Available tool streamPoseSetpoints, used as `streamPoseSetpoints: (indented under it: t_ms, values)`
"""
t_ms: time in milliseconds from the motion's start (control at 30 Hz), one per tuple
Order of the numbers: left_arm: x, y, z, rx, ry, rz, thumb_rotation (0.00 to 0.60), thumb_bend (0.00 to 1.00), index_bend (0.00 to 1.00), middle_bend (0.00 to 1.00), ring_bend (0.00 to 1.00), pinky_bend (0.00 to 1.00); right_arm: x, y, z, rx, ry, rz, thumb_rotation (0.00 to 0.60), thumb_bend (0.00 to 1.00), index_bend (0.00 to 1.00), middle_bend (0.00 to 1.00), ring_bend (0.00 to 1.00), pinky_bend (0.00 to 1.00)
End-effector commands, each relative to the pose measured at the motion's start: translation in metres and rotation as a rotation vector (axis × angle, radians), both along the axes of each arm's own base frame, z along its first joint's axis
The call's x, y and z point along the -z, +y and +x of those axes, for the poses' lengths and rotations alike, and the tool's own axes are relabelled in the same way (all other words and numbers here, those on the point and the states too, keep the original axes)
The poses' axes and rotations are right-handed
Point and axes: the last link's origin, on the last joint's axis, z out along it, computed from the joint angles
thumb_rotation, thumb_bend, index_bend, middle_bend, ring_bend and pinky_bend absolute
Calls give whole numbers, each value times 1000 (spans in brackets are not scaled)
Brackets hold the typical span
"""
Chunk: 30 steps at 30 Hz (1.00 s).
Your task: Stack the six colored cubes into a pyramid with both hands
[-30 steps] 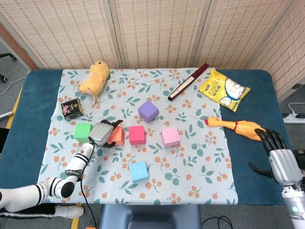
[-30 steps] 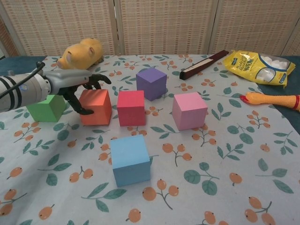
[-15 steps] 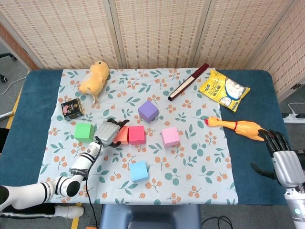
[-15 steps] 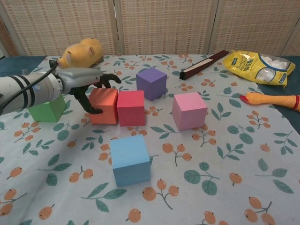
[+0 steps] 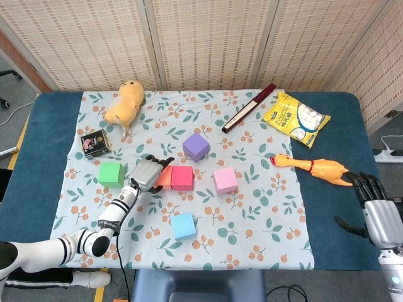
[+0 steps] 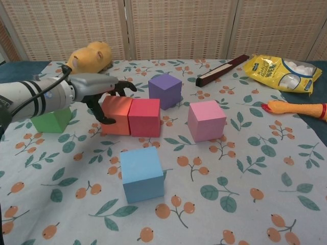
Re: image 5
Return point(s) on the dark teal table padding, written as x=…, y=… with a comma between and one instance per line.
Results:
x=37, y=157

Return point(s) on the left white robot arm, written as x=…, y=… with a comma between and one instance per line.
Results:
x=37, y=251

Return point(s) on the dark red long box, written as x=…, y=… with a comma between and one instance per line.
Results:
x=248, y=108

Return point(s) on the green cube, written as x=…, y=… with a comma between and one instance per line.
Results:
x=110, y=175

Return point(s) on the yellow rubber chicken toy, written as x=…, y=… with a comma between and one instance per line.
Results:
x=321, y=168

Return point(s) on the black box beside table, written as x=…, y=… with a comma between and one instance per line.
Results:
x=4, y=185

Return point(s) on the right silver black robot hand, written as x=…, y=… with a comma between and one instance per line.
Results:
x=384, y=220

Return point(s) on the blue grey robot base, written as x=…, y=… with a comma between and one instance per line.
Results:
x=198, y=286

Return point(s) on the orange cube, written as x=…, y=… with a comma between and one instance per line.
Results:
x=165, y=181

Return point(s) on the light blue cube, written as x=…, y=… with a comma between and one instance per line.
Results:
x=183, y=226

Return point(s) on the purple cube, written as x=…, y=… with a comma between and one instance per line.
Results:
x=196, y=147

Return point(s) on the yellow plush pig toy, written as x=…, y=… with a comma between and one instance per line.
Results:
x=124, y=105

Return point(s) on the black office chair base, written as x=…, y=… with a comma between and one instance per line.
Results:
x=9, y=75

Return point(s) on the floral print tablecloth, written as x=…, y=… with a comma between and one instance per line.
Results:
x=252, y=220

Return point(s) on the black tin can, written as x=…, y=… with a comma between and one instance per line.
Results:
x=96, y=144

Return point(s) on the white power strip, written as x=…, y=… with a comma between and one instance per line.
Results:
x=388, y=155

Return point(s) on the bamboo folding screen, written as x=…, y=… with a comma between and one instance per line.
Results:
x=214, y=44

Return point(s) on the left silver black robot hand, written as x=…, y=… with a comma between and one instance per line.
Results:
x=146, y=173

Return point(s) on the red cube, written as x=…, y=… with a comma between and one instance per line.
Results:
x=182, y=178

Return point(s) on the pink cube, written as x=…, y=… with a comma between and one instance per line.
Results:
x=224, y=181

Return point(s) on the yellow cotton ball bag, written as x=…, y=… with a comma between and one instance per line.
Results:
x=292, y=119

